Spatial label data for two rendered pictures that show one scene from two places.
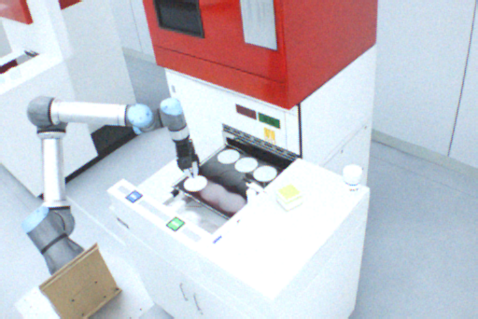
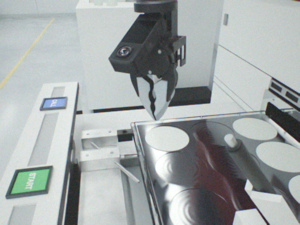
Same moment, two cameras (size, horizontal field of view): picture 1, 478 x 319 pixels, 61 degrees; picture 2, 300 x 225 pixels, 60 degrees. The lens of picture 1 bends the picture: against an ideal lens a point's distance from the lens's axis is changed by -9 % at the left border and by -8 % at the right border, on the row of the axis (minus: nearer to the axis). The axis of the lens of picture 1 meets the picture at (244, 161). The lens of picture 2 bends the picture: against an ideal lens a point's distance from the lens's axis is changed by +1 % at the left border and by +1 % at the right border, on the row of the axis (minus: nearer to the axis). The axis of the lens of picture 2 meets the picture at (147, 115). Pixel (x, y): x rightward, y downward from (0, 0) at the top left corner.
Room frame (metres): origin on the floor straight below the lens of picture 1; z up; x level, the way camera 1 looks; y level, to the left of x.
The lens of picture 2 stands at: (1.01, -0.02, 1.24)
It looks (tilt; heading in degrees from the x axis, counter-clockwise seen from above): 30 degrees down; 34
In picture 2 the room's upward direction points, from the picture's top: straight up
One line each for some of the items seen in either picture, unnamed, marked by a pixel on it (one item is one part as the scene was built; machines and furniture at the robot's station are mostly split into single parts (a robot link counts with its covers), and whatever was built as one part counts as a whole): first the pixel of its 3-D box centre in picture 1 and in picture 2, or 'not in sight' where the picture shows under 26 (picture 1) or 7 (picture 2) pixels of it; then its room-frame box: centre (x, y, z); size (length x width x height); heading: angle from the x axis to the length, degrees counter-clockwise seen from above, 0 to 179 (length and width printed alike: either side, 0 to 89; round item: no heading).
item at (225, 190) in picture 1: (230, 178); (232, 162); (1.45, 0.07, 0.90); 0.34 x 0.34 x 0.01; 44
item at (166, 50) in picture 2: (184, 145); (158, 39); (1.41, 0.23, 1.13); 0.09 x 0.08 x 0.12; 6
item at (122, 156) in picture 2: not in sight; (129, 155); (1.35, 0.26, 0.89); 0.05 x 0.01 x 0.01; 134
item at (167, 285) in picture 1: (240, 270); not in sight; (1.32, 0.09, 0.41); 0.97 x 0.64 x 0.82; 44
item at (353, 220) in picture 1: (288, 230); not in sight; (1.10, -0.13, 0.89); 0.62 x 0.35 x 0.14; 134
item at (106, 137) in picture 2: (164, 201); (99, 137); (1.36, 0.36, 0.89); 0.08 x 0.03 x 0.03; 134
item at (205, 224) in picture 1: (190, 221); (102, 197); (1.25, 0.25, 0.87); 0.36 x 0.08 x 0.03; 44
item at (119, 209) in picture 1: (159, 223); (51, 164); (1.24, 0.38, 0.89); 0.55 x 0.09 x 0.14; 44
